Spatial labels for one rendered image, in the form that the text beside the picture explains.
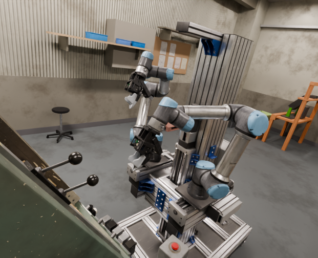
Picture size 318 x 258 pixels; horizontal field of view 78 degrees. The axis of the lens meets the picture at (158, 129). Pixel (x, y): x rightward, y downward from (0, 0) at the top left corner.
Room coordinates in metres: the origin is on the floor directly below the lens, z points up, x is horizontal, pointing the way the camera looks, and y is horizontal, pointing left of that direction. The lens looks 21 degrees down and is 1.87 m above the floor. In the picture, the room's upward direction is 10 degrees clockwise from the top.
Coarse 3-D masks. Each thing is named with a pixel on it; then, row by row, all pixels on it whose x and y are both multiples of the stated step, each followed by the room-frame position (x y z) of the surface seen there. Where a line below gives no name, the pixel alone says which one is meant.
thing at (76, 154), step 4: (76, 152) 0.48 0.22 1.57; (72, 156) 0.47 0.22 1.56; (76, 156) 0.47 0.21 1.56; (80, 156) 0.48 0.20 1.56; (68, 160) 0.47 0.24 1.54; (72, 160) 0.46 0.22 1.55; (76, 160) 0.47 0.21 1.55; (80, 160) 0.47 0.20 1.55; (56, 164) 0.46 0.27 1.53; (60, 164) 0.46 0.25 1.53; (64, 164) 0.47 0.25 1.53; (72, 164) 0.47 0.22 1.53; (76, 164) 0.47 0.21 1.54; (36, 168) 0.45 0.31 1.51; (40, 168) 0.45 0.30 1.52; (44, 168) 0.46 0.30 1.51; (48, 168) 0.45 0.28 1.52; (52, 168) 0.46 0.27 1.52; (40, 172) 0.44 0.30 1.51; (44, 172) 0.45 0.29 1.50
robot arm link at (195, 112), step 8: (224, 104) 1.11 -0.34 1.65; (232, 104) 1.10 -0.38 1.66; (240, 104) 1.09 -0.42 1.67; (184, 112) 0.99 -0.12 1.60; (192, 112) 1.00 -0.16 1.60; (200, 112) 1.01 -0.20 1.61; (208, 112) 1.03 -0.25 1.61; (216, 112) 1.04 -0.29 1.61; (224, 112) 1.06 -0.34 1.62; (232, 112) 1.07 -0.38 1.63; (224, 120) 1.09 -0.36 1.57; (232, 120) 1.07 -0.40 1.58
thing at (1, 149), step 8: (0, 144) 0.37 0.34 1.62; (0, 152) 0.37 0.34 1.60; (8, 152) 0.38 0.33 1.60; (16, 160) 0.39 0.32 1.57; (24, 168) 0.40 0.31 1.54; (32, 176) 0.42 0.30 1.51; (40, 184) 0.43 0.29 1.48; (48, 192) 0.44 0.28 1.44; (56, 200) 0.46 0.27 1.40; (72, 208) 0.50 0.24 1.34; (80, 216) 0.53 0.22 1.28; (88, 224) 0.55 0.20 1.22; (96, 232) 0.58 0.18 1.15; (104, 240) 0.62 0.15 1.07
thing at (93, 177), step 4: (92, 176) 0.53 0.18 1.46; (96, 176) 0.53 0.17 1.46; (88, 180) 0.52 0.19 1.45; (92, 180) 0.51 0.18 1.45; (96, 180) 0.52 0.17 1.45; (80, 184) 0.51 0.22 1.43; (84, 184) 0.52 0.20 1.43; (88, 184) 0.51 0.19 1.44; (92, 184) 0.51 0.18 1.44; (96, 184) 0.52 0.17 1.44; (60, 188) 0.50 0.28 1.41; (68, 188) 0.51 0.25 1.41; (72, 188) 0.51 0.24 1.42; (76, 188) 0.51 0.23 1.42; (64, 192) 0.50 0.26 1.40
